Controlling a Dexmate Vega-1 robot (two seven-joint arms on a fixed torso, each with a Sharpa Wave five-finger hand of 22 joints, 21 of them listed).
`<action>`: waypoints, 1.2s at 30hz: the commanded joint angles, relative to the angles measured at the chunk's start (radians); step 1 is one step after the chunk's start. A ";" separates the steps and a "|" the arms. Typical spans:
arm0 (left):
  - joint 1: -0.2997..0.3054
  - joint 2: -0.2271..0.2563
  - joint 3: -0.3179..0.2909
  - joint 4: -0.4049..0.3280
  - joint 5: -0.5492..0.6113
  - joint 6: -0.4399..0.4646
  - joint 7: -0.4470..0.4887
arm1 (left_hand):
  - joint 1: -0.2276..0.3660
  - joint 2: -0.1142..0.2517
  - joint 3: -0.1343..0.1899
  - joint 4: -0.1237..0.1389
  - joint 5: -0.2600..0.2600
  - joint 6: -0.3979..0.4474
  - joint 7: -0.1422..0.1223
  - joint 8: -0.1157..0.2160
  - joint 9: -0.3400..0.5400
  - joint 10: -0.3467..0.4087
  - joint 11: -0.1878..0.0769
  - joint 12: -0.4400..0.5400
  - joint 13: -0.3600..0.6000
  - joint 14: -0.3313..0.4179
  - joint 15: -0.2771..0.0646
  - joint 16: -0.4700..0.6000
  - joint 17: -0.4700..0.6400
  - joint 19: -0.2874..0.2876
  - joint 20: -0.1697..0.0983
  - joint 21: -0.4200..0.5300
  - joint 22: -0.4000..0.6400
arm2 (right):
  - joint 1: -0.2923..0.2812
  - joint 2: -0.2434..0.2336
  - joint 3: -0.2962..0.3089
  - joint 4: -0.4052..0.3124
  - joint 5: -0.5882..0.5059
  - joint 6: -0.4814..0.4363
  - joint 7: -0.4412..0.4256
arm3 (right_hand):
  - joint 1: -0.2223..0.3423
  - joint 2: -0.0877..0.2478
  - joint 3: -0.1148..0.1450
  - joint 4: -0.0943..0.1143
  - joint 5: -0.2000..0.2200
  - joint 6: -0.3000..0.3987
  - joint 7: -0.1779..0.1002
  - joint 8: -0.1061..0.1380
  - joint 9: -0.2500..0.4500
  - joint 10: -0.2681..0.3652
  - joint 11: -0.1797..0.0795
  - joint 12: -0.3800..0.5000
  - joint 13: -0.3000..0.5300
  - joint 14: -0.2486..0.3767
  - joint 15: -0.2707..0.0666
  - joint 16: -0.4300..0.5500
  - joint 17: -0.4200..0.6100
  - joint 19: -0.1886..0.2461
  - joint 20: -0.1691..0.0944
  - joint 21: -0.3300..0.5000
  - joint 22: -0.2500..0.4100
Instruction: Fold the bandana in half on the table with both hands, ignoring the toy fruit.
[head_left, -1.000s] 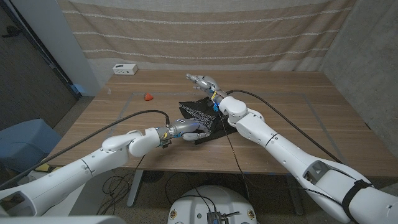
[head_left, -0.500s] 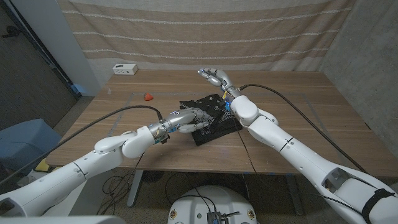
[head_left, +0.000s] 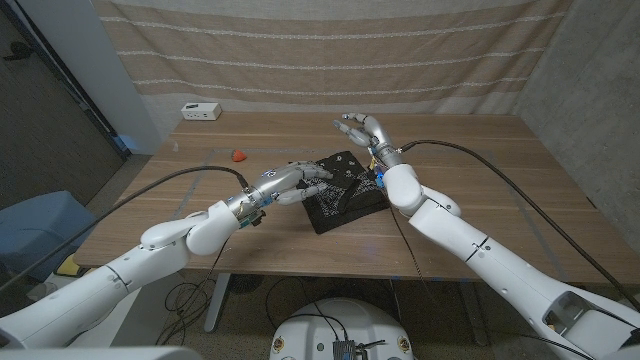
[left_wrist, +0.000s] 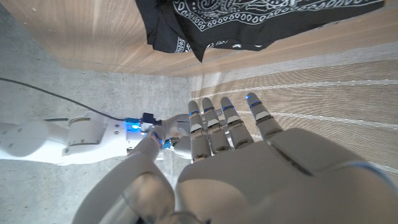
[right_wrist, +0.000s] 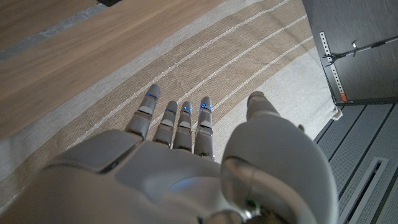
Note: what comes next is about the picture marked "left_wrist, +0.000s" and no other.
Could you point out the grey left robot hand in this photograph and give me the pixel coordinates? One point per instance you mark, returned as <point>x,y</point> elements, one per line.
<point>264,180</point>

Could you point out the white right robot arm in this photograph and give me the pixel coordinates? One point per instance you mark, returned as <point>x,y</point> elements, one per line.
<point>87,137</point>

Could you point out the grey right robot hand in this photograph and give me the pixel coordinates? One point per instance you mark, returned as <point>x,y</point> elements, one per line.
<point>180,130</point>

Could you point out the black paisley bandana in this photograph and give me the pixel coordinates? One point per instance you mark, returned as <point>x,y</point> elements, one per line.
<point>248,28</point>

